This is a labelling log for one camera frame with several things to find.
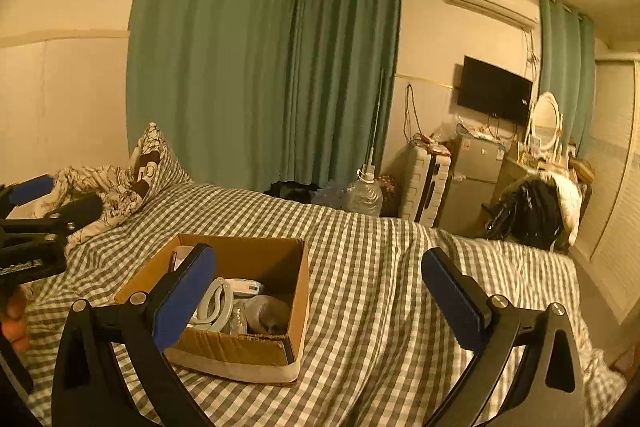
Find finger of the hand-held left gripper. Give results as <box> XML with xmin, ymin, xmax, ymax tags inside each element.
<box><xmin>0</xmin><ymin>194</ymin><xmax>103</xmax><ymax>242</ymax></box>
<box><xmin>0</xmin><ymin>174</ymin><xmax>53</xmax><ymax>214</ymax></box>

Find white suitcase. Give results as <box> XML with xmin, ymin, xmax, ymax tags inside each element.
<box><xmin>400</xmin><ymin>144</ymin><xmax>453</xmax><ymax>225</ymax></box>

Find thin white pole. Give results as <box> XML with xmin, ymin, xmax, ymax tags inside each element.
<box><xmin>367</xmin><ymin>69</ymin><xmax>387</xmax><ymax>168</ymax></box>

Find wide green curtain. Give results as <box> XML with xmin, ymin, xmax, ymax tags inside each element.
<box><xmin>126</xmin><ymin>0</ymin><xmax>301</xmax><ymax>192</ymax></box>

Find crumpled clear plastic bag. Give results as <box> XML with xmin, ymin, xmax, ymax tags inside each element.
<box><xmin>315</xmin><ymin>184</ymin><xmax>351</xmax><ymax>210</ymax></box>

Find cream padded coat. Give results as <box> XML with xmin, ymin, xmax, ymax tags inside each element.
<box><xmin>540</xmin><ymin>169</ymin><xmax>583</xmax><ymax>248</ymax></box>

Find person's left hand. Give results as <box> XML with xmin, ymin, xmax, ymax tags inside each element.
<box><xmin>3</xmin><ymin>286</ymin><xmax>31</xmax><ymax>354</ymax></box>

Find floral quilt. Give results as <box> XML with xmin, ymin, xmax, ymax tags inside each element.
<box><xmin>47</xmin><ymin>164</ymin><xmax>151</xmax><ymax>248</ymax></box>

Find cardboard box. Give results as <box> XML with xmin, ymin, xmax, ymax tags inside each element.
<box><xmin>114</xmin><ymin>234</ymin><xmax>310</xmax><ymax>387</ymax></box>

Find dark cloth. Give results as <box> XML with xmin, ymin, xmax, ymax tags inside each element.
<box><xmin>262</xmin><ymin>181</ymin><xmax>321</xmax><ymax>205</ymax></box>

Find clear plastic bag on fridge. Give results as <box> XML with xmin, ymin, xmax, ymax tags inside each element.
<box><xmin>435</xmin><ymin>119</ymin><xmax>468</xmax><ymax>145</ymax></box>

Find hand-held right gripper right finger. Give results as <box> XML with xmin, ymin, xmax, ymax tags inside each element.
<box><xmin>421</xmin><ymin>248</ymin><xmax>586</xmax><ymax>427</ymax></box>

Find clear jar with red label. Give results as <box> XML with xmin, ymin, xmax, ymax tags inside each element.
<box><xmin>220</xmin><ymin>304</ymin><xmax>253</xmax><ymax>335</ymax></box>

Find white dressing table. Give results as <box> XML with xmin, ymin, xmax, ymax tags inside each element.
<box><xmin>502</xmin><ymin>152</ymin><xmax>576</xmax><ymax>188</ymax></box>

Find dark floral bag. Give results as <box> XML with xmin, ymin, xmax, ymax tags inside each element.
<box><xmin>377</xmin><ymin>174</ymin><xmax>399</xmax><ymax>215</ymax></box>

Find white plush toy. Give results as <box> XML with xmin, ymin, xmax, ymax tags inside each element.
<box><xmin>242</xmin><ymin>294</ymin><xmax>293</xmax><ymax>335</ymax></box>

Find narrow green curtain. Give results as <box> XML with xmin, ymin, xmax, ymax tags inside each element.
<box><xmin>285</xmin><ymin>0</ymin><xmax>403</xmax><ymax>202</ymax></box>

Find white ring-shaped object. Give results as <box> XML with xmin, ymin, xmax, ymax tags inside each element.
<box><xmin>192</xmin><ymin>277</ymin><xmax>233</xmax><ymax>333</ymax></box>

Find white oval mirror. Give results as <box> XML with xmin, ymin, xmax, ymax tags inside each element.
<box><xmin>525</xmin><ymin>92</ymin><xmax>563</xmax><ymax>165</ymax></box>

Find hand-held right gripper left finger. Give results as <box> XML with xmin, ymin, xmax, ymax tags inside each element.
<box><xmin>51</xmin><ymin>243</ymin><xmax>218</xmax><ymax>427</ymax></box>

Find brown patterned pillow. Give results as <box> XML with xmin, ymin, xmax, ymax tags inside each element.
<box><xmin>129</xmin><ymin>123</ymin><xmax>176</xmax><ymax>208</ymax></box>

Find small silver fridge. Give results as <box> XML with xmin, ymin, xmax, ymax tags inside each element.
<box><xmin>437</xmin><ymin>133</ymin><xmax>506</xmax><ymax>233</ymax></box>

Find hanging cables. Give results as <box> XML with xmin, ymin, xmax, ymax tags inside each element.
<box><xmin>404</xmin><ymin>83</ymin><xmax>426</xmax><ymax>145</ymax></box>

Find white louvered wardrobe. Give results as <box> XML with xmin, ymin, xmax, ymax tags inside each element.
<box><xmin>572</xmin><ymin>59</ymin><xmax>640</xmax><ymax>328</ymax></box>

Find clear water jug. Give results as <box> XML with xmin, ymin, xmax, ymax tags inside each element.
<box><xmin>345</xmin><ymin>167</ymin><xmax>383</xmax><ymax>217</ymax></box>

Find black wall television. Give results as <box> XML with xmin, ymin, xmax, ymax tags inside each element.
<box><xmin>457</xmin><ymin>55</ymin><xmax>533</xmax><ymax>125</ymax></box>

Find green curtain with eyelets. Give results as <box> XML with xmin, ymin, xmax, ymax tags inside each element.
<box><xmin>537</xmin><ymin>0</ymin><xmax>596</xmax><ymax>158</ymax></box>

